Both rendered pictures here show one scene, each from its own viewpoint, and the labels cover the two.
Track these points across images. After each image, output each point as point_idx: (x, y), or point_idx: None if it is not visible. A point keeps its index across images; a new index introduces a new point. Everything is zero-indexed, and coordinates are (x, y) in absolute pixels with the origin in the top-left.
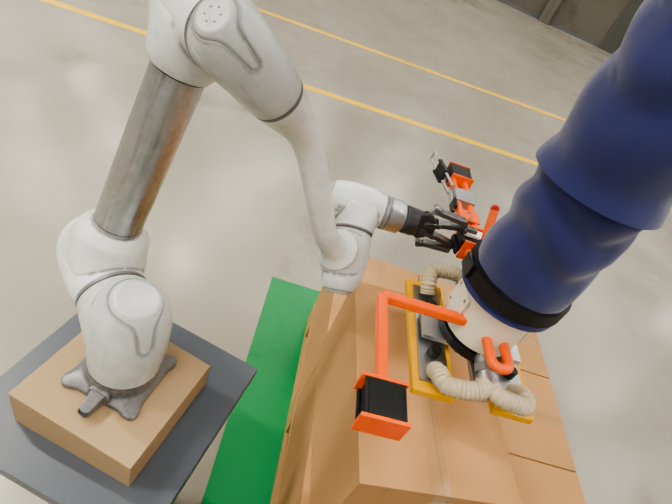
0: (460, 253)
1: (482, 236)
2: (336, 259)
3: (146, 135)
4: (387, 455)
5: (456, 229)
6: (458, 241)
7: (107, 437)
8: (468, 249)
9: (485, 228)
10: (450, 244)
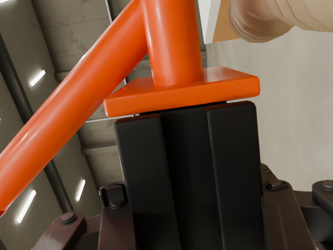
0: (209, 81)
1: (61, 103)
2: None
3: None
4: None
5: (118, 233)
6: (199, 179)
7: None
8: (154, 80)
9: (31, 132)
10: (263, 201)
